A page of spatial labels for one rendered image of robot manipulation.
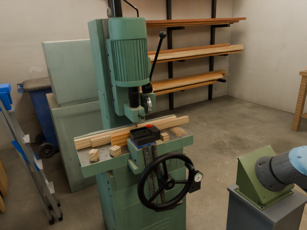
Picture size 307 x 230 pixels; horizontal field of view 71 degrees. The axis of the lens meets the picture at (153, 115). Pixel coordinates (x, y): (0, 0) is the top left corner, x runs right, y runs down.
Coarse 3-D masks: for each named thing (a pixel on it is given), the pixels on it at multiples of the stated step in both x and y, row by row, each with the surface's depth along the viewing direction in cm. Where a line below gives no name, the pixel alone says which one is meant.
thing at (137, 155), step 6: (132, 144) 100; (156, 144) 98; (162, 144) 99; (132, 150) 100; (138, 150) 95; (150, 150) 97; (162, 150) 100; (132, 156) 102; (138, 156) 95; (150, 156) 98; (138, 162) 96; (144, 162) 98
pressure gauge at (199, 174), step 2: (196, 170) 123; (198, 170) 124; (196, 172) 121; (198, 172) 121; (200, 172) 121; (196, 174) 120; (198, 174) 121; (200, 174) 122; (202, 174) 122; (194, 176) 120; (196, 176) 121; (198, 176) 122; (200, 176) 122; (202, 176) 123; (194, 178) 120; (196, 178) 122; (198, 178) 122; (200, 178) 123; (194, 180) 121; (198, 180) 123; (200, 180) 123
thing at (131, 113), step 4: (124, 104) 121; (128, 104) 121; (124, 108) 122; (128, 108) 115; (132, 108) 114; (136, 108) 113; (140, 108) 113; (124, 112) 124; (128, 112) 116; (132, 112) 111; (136, 112) 112; (140, 112) 113; (128, 116) 118; (132, 116) 112; (136, 116) 113; (144, 116) 115; (132, 120) 113; (136, 120) 113; (140, 120) 114
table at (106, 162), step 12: (168, 132) 123; (108, 144) 114; (168, 144) 113; (180, 144) 117; (84, 156) 104; (108, 156) 102; (120, 156) 102; (84, 168) 96; (96, 168) 99; (108, 168) 101; (132, 168) 99; (144, 168) 99
